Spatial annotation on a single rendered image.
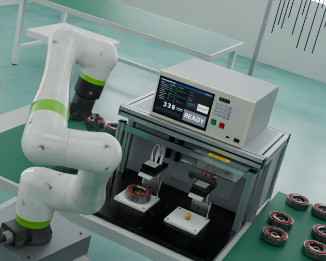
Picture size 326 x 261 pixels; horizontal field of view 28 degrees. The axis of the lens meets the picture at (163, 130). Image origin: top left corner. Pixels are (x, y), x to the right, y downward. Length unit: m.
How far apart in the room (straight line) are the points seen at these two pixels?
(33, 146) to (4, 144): 1.35
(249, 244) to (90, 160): 1.13
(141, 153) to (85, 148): 1.24
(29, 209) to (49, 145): 0.46
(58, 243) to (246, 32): 7.18
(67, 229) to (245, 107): 0.86
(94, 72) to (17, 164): 0.96
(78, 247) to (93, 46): 0.73
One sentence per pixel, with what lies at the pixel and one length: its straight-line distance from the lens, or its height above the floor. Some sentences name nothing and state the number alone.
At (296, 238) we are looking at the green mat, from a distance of 2.95.
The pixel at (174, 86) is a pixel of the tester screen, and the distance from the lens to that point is 2.75.
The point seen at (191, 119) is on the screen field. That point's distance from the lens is 2.75.
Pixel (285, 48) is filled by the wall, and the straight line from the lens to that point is 9.10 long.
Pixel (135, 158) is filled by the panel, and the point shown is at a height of 0.83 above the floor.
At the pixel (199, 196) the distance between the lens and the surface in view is 2.74.
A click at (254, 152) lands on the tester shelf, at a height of 1.11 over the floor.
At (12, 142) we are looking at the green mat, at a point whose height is 0.75.
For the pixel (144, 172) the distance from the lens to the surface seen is 2.82.
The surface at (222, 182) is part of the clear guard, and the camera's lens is 2.51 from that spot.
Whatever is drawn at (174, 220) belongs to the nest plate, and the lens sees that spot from 2.72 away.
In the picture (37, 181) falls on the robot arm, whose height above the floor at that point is 1.06.
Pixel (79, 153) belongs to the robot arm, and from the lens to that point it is 1.82.
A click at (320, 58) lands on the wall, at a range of 9.02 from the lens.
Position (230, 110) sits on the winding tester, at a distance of 2.68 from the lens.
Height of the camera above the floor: 2.07
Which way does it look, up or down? 21 degrees down
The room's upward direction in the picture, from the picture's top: 13 degrees clockwise
